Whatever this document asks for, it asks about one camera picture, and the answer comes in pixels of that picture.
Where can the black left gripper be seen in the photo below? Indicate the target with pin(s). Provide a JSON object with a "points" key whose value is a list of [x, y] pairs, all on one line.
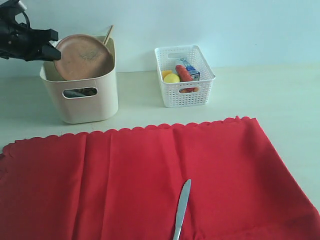
{"points": [[19, 41]]}

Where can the brown wooden plate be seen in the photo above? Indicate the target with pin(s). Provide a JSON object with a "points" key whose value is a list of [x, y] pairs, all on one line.
{"points": [[83, 57]]}

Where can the brown wooden spoon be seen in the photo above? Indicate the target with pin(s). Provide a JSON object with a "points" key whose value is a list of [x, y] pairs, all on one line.
{"points": [[86, 92]]}

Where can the wooden chopstick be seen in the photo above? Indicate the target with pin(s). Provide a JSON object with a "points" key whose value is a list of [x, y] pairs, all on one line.
{"points": [[106, 39]]}

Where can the orange cheese block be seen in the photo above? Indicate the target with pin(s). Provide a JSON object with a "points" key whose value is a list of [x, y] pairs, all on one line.
{"points": [[164, 73]]}

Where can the yellow lemon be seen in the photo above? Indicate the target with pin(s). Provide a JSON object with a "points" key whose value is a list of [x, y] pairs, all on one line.
{"points": [[171, 78]]}

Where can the blue white milk carton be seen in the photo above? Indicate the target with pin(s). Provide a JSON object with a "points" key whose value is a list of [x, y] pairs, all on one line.
{"points": [[195, 74]]}

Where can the silver table knife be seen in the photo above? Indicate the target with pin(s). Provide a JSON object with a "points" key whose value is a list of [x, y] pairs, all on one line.
{"points": [[181, 209]]}

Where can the orange fried food piece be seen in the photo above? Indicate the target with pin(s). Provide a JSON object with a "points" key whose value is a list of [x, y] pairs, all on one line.
{"points": [[189, 90]]}

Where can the cream plastic bin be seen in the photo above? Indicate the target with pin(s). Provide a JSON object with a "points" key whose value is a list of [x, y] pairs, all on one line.
{"points": [[75, 110]]}

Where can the white perforated plastic basket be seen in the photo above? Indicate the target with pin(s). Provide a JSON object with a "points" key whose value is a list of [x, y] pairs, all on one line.
{"points": [[166, 60]]}

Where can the red scalloped cloth mat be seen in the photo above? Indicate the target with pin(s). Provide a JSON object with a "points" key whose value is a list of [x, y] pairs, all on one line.
{"points": [[125, 185]]}

